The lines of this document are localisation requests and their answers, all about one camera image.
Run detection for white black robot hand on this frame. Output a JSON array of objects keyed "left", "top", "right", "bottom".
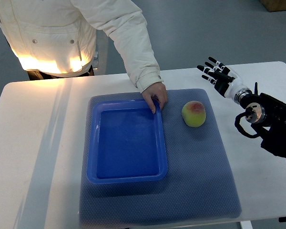
[{"left": 197, "top": 57, "right": 245, "bottom": 101}]

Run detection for person's bare hand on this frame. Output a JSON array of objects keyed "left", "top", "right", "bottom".
[{"left": 141, "top": 82, "right": 168, "bottom": 114}]

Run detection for green red peach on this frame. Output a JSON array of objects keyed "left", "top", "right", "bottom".
[{"left": 182, "top": 101, "right": 206, "bottom": 127}]

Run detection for blue plastic tray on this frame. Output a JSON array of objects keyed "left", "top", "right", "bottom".
[{"left": 86, "top": 99, "right": 168, "bottom": 185}]

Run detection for white jacket sleeve forearm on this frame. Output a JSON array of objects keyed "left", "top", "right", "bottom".
[{"left": 72, "top": 0, "right": 162, "bottom": 92}]

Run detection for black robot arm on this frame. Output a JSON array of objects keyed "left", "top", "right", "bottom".
[{"left": 235, "top": 83, "right": 286, "bottom": 159}]

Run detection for metal floor plate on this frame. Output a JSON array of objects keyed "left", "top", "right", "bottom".
[{"left": 92, "top": 51, "right": 99, "bottom": 71}]

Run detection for wooden box corner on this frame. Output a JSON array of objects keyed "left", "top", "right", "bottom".
[{"left": 260, "top": 0, "right": 286, "bottom": 12}]

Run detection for grey textured mat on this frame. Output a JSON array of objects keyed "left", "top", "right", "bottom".
[{"left": 79, "top": 89, "right": 242, "bottom": 229}]

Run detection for person's white jacket torso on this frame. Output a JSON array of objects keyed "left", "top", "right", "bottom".
[{"left": 0, "top": 0, "right": 96, "bottom": 77}]

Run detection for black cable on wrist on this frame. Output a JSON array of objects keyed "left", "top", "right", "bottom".
[{"left": 234, "top": 112, "right": 263, "bottom": 138}]

